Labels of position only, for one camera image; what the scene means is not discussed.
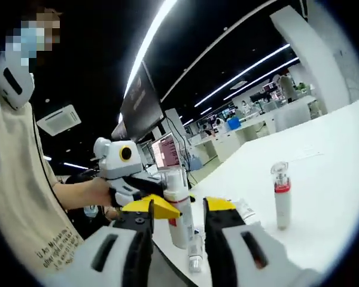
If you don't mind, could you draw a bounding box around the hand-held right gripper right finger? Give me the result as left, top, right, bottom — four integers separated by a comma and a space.
202, 196, 321, 287

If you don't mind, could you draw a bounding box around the blue storage bin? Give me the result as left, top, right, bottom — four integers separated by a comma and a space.
227, 117, 243, 130

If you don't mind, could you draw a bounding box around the red collar skincare pump bottle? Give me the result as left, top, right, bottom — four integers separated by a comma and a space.
270, 161, 293, 231

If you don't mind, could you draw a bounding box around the person's left hand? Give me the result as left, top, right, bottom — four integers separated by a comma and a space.
86, 177, 117, 207

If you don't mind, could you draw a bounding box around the dark hanging display screen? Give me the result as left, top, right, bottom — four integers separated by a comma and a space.
119, 61, 165, 140

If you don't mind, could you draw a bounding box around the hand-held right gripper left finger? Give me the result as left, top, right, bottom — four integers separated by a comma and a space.
72, 199, 156, 287

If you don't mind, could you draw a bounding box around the white skincare cream tube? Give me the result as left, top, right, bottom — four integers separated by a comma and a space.
235, 198, 260, 222

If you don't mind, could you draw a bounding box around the long ceiling light strip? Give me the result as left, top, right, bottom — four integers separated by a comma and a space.
124, 0, 179, 100

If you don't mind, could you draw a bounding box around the computer monitor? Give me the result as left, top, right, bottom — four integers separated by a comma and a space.
151, 133, 182, 169

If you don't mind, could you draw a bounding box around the black device cable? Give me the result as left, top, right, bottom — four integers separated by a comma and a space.
32, 113, 67, 212

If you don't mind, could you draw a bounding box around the small white skincare bottle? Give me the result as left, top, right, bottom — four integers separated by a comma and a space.
187, 228, 205, 273
163, 167, 195, 249

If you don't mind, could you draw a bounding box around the blue water jug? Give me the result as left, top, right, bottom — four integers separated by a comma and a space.
190, 155, 203, 172

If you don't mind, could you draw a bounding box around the ceiling air conditioner vent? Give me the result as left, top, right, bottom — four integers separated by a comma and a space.
36, 103, 82, 137

